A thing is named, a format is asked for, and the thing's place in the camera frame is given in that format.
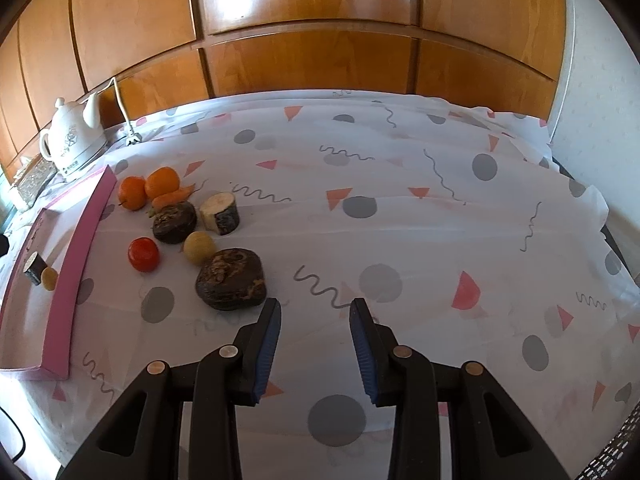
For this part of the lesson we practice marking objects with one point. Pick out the large dark brown root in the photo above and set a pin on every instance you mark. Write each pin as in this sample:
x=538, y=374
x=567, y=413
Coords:
x=230, y=277

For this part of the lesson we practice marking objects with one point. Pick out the silver embossed tissue box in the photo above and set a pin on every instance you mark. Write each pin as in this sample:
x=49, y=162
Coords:
x=32, y=185

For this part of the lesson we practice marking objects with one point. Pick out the pale cut log piece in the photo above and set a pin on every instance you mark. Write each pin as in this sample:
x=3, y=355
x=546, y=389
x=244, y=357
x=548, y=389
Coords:
x=220, y=212

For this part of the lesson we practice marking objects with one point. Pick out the small orange carrot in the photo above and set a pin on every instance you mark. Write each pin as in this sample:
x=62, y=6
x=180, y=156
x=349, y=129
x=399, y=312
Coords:
x=172, y=197

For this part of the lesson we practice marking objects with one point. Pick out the red tomato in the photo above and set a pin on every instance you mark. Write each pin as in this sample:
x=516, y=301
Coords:
x=143, y=255

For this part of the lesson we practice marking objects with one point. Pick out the orange mandarin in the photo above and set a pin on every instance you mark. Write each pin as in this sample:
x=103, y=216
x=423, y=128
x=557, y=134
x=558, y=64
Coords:
x=162, y=182
x=132, y=192

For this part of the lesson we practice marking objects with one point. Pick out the black mesh chair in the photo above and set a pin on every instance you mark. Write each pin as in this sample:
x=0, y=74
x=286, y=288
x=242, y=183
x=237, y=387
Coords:
x=620, y=455

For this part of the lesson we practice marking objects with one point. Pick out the brown mushroom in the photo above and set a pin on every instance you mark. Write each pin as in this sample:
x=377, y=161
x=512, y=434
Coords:
x=174, y=222

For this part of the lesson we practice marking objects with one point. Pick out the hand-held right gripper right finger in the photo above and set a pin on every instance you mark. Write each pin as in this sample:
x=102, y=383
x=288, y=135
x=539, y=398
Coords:
x=362, y=355

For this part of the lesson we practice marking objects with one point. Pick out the pink shallow cardboard tray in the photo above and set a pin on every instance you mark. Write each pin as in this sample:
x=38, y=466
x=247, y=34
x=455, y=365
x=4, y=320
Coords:
x=70, y=280

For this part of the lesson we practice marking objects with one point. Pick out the dark cut eggplant piece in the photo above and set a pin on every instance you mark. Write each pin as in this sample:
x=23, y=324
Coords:
x=34, y=267

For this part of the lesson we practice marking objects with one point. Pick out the white patterned tablecloth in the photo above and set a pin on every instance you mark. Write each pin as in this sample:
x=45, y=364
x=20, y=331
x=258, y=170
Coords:
x=400, y=240

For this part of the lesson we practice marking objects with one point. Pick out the yellow round ball fruit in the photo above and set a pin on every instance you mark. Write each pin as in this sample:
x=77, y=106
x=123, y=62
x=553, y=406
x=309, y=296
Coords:
x=200, y=248
x=49, y=278

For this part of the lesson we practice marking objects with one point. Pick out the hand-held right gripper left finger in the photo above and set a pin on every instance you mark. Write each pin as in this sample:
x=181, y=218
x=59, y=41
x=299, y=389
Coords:
x=265, y=360

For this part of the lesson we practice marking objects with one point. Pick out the white ceramic electric kettle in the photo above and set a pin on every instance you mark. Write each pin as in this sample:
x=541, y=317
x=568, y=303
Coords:
x=75, y=140

